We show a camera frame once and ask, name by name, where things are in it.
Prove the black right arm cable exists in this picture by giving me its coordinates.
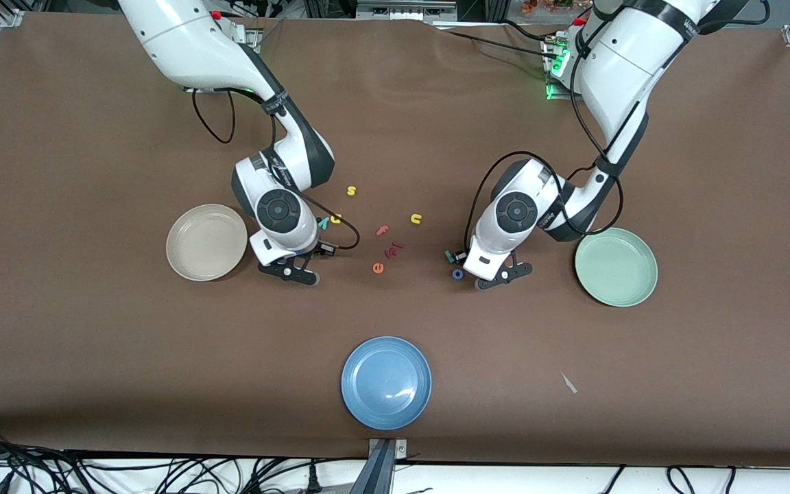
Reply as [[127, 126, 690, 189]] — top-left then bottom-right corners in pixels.
[[193, 88, 361, 252]]

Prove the blue round plate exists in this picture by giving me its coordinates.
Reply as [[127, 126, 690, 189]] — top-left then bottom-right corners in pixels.
[[341, 336, 432, 431]]

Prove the black base cable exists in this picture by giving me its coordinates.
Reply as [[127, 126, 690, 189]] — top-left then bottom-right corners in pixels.
[[433, 19, 560, 62]]

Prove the grey power strip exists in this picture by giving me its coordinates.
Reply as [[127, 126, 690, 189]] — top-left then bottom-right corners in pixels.
[[356, 0, 459, 21]]

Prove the beige brown round plate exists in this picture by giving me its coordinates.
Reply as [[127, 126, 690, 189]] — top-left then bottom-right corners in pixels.
[[166, 204, 248, 282]]

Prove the light green round plate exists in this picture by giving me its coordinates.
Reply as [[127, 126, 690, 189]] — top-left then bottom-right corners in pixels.
[[575, 227, 658, 307]]

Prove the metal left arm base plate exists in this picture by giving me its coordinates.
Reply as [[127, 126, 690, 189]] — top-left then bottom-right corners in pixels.
[[542, 34, 574, 101]]

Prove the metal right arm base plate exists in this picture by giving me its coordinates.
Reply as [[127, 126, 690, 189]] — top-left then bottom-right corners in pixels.
[[227, 17, 262, 52]]

